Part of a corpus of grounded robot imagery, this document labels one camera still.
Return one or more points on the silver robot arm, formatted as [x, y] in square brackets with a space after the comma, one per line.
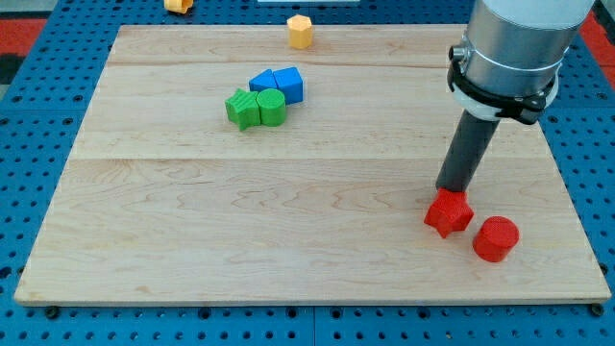
[507, 62]

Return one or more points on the green star block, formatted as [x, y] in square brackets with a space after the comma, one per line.
[242, 109]

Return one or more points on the blue cube block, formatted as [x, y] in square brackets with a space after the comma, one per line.
[290, 82]

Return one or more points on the blue triangle block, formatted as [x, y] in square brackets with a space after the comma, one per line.
[263, 81]

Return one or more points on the red star block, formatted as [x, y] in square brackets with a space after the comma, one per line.
[449, 212]

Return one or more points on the green cylinder block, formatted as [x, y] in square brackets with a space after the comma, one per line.
[272, 107]

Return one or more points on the light wooden board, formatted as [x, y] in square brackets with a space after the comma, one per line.
[164, 202]

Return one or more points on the yellow hexagon block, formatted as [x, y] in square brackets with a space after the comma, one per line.
[300, 31]

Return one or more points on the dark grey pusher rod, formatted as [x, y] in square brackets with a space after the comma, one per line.
[471, 139]

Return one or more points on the red cylinder block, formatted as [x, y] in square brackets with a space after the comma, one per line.
[497, 236]

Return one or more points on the yellow block at edge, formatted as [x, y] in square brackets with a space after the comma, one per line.
[178, 6]

